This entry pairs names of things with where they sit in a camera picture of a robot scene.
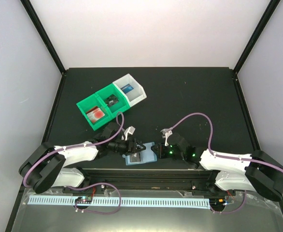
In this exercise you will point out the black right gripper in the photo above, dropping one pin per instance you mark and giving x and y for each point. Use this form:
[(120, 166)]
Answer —
[(160, 154)]

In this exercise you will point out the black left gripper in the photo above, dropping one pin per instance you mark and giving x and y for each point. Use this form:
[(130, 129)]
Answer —
[(133, 148)]

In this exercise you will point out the blue card holder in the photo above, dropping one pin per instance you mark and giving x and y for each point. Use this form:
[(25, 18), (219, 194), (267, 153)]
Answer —
[(147, 156)]

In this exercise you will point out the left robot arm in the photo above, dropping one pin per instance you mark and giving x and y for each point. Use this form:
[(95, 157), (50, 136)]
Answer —
[(52, 166)]

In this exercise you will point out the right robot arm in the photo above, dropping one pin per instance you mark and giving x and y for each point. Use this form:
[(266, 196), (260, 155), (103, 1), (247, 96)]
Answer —
[(256, 171)]

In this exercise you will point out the blue card in bin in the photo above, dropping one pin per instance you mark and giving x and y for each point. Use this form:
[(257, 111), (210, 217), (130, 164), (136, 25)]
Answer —
[(127, 88)]

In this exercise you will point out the green middle plastic bin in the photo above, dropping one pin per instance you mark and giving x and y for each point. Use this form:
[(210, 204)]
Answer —
[(121, 106)]

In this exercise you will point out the green end plastic bin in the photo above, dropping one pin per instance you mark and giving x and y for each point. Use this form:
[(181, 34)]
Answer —
[(88, 103)]

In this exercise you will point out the white plastic bin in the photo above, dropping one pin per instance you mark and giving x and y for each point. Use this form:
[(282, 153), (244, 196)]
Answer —
[(136, 95)]

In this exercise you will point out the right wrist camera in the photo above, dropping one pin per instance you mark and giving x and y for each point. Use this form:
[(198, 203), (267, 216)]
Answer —
[(166, 133)]

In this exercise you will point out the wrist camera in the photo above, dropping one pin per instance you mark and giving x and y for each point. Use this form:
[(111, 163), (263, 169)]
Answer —
[(128, 132), (166, 133)]

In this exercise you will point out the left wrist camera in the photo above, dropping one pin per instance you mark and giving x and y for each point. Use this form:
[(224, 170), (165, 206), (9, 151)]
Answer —
[(128, 132)]

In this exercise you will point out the white slotted cable duct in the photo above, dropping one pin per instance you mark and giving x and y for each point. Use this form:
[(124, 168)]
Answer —
[(199, 203)]

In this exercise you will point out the black frame post left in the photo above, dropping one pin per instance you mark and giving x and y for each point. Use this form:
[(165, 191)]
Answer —
[(43, 34)]

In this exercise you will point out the black frame post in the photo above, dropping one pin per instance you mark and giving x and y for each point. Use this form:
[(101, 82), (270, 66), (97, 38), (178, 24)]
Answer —
[(43, 34), (266, 16)]

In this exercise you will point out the black frame post right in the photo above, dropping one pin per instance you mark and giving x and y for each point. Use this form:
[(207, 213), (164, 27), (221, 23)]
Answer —
[(266, 16)]

